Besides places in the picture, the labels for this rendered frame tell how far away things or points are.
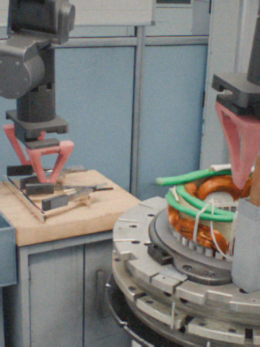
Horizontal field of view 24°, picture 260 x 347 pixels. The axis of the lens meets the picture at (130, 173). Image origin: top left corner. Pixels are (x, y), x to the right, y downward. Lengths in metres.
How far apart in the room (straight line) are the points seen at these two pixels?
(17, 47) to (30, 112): 0.12
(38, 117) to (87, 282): 0.25
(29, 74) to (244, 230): 0.35
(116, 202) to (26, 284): 0.18
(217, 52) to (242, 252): 2.60
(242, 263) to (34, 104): 0.41
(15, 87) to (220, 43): 2.40
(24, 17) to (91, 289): 0.40
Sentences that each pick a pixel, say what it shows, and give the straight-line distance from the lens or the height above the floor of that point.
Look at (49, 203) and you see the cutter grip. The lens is 0.82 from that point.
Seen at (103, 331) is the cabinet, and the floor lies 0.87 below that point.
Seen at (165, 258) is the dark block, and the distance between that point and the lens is 0.64.
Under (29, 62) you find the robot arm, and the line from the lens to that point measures 0.80.
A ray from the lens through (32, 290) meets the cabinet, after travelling 0.86.
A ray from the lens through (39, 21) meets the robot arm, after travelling 0.84.
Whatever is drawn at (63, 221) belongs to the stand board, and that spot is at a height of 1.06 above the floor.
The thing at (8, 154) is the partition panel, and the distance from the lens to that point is 3.00.
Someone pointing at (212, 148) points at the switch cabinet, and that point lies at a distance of 3.24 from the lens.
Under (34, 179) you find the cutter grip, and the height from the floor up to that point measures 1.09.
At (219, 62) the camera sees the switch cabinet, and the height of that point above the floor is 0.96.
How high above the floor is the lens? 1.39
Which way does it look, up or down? 19 degrees down
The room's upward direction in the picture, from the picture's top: 2 degrees clockwise
